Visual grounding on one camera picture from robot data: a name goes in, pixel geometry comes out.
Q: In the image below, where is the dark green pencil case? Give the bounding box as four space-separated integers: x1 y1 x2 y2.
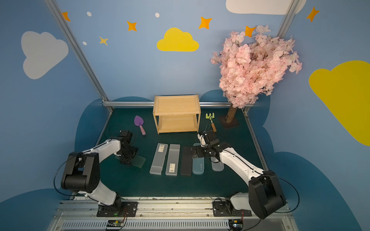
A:
115 155 146 168

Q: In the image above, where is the clear rounded pencil case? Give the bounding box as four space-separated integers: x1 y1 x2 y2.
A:
211 157 224 172

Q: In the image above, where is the teal translucent pencil case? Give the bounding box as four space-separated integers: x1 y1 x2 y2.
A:
192 154 205 175

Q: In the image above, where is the black pencil case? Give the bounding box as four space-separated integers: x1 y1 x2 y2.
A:
180 146 192 176

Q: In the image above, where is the frosted case with cap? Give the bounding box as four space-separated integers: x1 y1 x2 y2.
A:
149 143 168 175

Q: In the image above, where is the frosted case with barcode label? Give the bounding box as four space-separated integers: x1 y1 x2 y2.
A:
165 144 180 176

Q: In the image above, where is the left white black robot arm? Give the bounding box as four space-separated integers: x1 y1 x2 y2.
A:
61 130 138 208

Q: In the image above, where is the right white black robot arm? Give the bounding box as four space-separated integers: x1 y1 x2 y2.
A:
191 142 286 219

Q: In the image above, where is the wooden two-tier shelf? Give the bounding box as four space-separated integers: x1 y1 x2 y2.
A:
153 94 201 134

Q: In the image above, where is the purple toy trowel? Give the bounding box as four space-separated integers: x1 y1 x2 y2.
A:
134 116 146 136

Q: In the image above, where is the left green circuit board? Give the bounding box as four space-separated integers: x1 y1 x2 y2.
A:
106 220 124 231

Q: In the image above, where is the green circuit board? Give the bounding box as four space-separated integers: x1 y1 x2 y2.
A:
106 220 124 231
228 219 243 231

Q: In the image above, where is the right green circuit board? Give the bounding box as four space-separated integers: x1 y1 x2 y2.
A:
228 219 243 231

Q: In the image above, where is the pink cherry blossom tree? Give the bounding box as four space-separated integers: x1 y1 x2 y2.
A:
211 26 303 108

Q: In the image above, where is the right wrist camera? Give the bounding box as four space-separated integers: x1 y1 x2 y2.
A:
198 130 220 147

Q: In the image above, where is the green toy rake wooden handle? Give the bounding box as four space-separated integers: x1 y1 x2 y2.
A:
205 113 217 132

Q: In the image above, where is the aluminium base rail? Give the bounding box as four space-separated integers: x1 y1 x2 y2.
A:
48 197 298 231

